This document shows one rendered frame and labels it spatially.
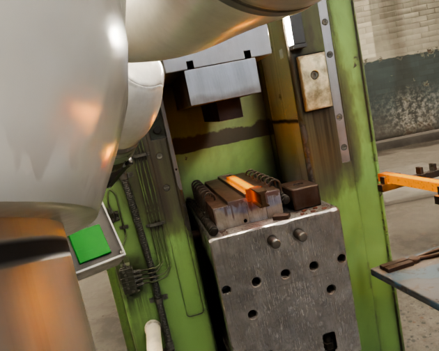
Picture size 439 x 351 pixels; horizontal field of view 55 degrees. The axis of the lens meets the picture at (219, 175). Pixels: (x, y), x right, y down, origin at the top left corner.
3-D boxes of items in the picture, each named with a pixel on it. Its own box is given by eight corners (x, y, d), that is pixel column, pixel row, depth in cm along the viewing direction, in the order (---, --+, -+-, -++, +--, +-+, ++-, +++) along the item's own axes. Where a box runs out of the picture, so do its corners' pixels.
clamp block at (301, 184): (322, 205, 124) (318, 183, 123) (295, 211, 123) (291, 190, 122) (306, 198, 136) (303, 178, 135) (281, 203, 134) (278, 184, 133)
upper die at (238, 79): (261, 92, 117) (255, 57, 115) (191, 106, 113) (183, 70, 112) (229, 99, 157) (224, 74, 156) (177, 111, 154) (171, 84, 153)
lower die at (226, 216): (283, 214, 122) (279, 186, 121) (217, 231, 119) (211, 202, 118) (247, 191, 163) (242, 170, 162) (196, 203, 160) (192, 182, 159)
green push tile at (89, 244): (112, 251, 98) (99, 223, 100) (80, 263, 94) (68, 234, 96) (110, 254, 99) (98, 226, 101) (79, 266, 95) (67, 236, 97)
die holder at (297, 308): (362, 350, 126) (339, 207, 119) (240, 388, 120) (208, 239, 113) (294, 281, 180) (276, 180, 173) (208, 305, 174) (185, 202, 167)
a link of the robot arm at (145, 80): (150, 109, 72) (71, 86, 68) (180, 44, 60) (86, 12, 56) (142, 161, 67) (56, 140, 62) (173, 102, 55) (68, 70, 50)
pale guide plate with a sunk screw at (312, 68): (333, 106, 134) (325, 51, 131) (306, 111, 132) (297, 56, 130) (330, 106, 136) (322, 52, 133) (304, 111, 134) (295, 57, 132)
